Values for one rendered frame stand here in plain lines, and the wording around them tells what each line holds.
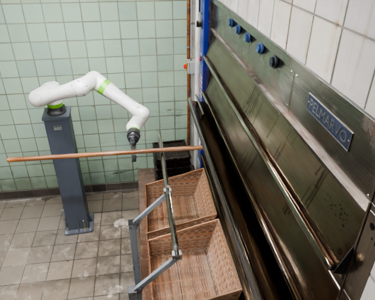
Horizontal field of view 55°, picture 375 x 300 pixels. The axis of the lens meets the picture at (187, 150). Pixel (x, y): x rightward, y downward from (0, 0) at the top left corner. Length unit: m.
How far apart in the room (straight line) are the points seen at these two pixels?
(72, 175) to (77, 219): 0.50
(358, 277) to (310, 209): 0.23
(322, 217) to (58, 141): 2.42
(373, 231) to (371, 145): 0.19
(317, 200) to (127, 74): 2.63
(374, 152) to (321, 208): 0.27
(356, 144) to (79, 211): 2.89
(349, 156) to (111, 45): 2.70
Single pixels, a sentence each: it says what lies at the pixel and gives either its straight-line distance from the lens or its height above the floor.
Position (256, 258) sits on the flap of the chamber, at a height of 1.41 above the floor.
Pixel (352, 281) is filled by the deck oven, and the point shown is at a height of 1.71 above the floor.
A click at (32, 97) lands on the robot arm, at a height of 1.42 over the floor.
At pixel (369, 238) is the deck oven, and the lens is 0.90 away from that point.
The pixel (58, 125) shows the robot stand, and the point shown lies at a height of 1.13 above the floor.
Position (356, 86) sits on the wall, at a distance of 0.89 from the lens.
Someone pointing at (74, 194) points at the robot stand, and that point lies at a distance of 3.38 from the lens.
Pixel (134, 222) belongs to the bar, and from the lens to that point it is 2.21.
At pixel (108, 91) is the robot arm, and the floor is 1.46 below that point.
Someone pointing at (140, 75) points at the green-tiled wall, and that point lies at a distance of 3.44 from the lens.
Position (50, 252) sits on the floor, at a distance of 3.54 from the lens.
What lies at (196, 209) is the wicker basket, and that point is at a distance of 2.84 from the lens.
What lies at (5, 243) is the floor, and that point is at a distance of 3.79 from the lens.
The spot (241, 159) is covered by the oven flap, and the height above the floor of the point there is 1.49.
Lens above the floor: 2.43
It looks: 31 degrees down
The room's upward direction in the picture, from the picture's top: straight up
